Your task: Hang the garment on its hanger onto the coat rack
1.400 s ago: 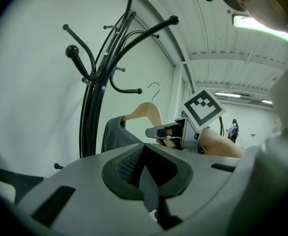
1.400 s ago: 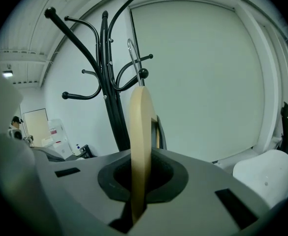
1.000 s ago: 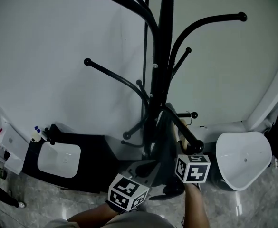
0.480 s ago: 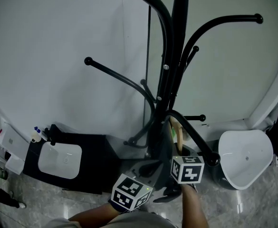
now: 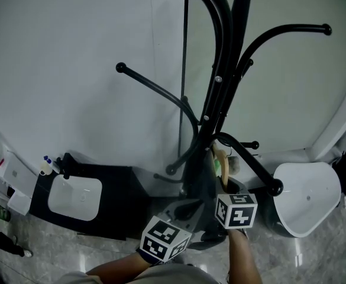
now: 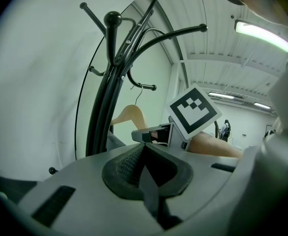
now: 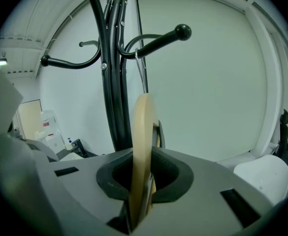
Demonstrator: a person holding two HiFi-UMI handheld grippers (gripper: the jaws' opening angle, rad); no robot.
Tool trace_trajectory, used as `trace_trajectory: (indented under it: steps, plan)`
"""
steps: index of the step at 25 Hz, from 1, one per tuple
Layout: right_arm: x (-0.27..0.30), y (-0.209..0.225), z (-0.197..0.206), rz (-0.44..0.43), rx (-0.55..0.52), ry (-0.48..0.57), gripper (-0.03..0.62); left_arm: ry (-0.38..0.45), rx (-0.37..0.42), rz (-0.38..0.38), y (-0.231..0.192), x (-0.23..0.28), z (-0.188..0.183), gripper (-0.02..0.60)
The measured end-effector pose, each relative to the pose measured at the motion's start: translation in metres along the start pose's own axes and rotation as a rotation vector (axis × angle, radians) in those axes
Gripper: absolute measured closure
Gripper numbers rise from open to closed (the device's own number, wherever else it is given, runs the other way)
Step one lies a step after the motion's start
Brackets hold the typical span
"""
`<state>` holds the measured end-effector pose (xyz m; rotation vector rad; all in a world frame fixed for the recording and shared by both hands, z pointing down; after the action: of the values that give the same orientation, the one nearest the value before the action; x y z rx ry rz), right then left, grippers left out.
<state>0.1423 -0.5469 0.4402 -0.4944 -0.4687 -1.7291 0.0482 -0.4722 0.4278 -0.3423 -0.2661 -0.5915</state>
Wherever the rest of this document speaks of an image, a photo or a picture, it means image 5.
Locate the black faucet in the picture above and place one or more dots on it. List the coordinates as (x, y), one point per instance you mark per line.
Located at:
(67, 164)

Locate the white water dispenser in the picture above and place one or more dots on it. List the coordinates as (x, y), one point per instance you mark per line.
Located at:
(16, 173)

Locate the black and white bathtub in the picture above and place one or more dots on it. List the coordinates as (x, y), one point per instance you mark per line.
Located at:
(305, 194)

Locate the white cup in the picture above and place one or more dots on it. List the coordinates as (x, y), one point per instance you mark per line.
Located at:
(43, 170)

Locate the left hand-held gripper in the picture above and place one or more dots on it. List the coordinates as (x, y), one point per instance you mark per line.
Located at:
(161, 241)

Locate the grey stone-like object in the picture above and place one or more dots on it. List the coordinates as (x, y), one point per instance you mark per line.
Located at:
(233, 164)

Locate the person's grey shirt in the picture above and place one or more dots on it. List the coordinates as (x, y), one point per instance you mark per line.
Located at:
(166, 277)

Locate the white sink basin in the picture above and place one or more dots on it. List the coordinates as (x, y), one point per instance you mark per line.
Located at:
(75, 197)

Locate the black coat rack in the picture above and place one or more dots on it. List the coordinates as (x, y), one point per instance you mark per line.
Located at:
(217, 93)

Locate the white soap pump bottle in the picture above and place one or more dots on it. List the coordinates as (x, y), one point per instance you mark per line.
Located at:
(53, 166)

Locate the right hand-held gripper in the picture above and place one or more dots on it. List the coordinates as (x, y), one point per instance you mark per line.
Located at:
(236, 211)

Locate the person's left forearm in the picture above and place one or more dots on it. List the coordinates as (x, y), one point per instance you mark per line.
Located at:
(119, 265)

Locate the white bin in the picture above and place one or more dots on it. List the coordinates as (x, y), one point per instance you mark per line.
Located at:
(20, 203)

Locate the wooden clothes hanger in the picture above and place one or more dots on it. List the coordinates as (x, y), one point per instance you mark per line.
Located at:
(223, 170)

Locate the person's right forearm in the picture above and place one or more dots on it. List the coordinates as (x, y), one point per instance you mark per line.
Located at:
(243, 256)

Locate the dark grey garment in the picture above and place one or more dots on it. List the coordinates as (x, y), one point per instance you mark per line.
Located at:
(209, 200)

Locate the green bottle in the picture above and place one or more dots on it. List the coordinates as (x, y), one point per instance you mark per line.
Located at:
(217, 163)

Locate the dark wooden sink cabinet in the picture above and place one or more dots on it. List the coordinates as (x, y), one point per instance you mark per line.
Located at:
(119, 200)

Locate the dark green can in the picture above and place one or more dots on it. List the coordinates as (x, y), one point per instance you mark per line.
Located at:
(1, 211)

